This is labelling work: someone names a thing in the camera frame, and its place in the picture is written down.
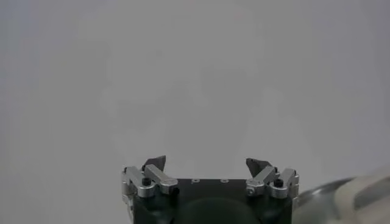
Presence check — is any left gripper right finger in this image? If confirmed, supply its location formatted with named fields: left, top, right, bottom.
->
left=245, top=157, right=300, bottom=200

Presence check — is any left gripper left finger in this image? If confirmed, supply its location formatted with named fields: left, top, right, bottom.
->
left=121, top=155, right=179, bottom=198

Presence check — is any round glass pot lid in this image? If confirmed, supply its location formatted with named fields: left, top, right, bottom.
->
left=291, top=166, right=390, bottom=224

